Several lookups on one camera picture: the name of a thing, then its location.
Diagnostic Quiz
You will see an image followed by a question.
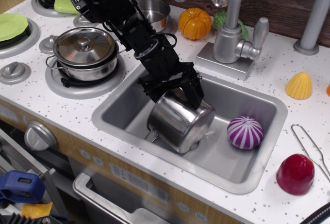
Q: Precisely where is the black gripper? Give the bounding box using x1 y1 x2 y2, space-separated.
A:
134 40 204 109

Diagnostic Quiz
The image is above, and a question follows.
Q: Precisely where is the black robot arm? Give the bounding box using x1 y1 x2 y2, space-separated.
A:
70 0 204 109

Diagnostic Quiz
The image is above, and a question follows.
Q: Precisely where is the grey toy sink basin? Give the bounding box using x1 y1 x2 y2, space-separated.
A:
92 66 288 194

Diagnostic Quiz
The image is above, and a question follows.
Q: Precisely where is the steel pot with lid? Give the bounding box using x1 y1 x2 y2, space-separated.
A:
46 27 120 82

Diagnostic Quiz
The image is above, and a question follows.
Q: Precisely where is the silver toy faucet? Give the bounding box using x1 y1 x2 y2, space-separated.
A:
195 0 269 81

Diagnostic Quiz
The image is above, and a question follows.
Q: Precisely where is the orange toy pumpkin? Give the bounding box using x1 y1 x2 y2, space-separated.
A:
178 8 212 40

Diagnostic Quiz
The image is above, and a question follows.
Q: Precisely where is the purple white striped onion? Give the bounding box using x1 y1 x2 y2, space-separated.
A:
227 116 263 150

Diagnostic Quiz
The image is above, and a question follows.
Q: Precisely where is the green toy vegetable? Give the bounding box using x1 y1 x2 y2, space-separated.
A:
213 11 249 40

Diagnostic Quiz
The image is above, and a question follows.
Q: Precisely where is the grey stove knob upper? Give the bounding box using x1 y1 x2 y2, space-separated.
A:
73 15 99 28

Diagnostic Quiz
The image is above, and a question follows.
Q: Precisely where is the grey stove knob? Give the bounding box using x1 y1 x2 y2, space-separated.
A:
1 61 31 85
73 15 99 28
39 35 58 55

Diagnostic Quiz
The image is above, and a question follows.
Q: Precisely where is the yellow toy corn piece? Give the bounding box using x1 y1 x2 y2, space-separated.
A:
285 72 312 100

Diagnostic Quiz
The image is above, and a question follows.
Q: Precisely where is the grey stove knob middle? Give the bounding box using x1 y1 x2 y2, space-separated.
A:
39 35 58 55

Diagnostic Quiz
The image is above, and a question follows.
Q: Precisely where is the grey oven dial knob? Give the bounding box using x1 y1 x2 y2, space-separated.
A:
24 121 58 151

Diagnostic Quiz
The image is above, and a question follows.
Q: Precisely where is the red toy apple half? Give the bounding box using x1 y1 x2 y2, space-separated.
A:
276 154 315 196

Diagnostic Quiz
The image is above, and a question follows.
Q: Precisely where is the grey stove knob front left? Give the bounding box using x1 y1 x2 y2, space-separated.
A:
1 61 31 85

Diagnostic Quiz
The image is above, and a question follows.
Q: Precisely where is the green plate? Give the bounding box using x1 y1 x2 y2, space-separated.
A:
1 13 28 42

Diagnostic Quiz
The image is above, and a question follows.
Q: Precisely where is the blue clamp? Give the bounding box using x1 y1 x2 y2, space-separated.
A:
1 170 46 203

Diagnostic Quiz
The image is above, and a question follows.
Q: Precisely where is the steel saucepan with wire handle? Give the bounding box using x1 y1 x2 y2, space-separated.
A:
136 0 171 32

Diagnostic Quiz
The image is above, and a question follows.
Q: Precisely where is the silver oven door handle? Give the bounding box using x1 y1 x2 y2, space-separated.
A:
73 172 168 223

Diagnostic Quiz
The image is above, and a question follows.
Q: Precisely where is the grey vertical post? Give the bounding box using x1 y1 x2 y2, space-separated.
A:
293 0 329 56

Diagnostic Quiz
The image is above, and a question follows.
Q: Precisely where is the wire utensil handle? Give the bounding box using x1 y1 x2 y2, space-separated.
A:
291 123 329 181

